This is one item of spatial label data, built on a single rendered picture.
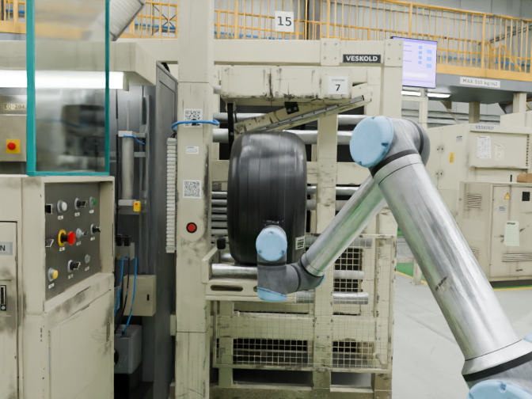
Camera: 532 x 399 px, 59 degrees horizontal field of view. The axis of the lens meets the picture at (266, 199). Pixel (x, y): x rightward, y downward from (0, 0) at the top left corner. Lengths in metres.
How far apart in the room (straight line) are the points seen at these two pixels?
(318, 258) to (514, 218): 5.03
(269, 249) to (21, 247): 0.68
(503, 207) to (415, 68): 1.93
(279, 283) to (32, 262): 0.68
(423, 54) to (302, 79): 3.85
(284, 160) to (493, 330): 1.03
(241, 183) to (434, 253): 0.91
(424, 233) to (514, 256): 5.39
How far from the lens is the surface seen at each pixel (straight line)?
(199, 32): 2.05
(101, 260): 1.92
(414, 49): 5.93
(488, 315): 1.02
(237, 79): 2.25
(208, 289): 1.91
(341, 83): 2.25
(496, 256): 6.24
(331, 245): 1.40
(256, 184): 1.74
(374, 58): 2.62
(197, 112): 1.98
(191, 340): 2.09
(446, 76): 9.04
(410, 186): 1.06
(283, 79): 2.24
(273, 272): 1.42
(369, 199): 1.30
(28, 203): 1.41
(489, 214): 6.11
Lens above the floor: 1.29
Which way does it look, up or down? 3 degrees down
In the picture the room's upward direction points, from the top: 1 degrees clockwise
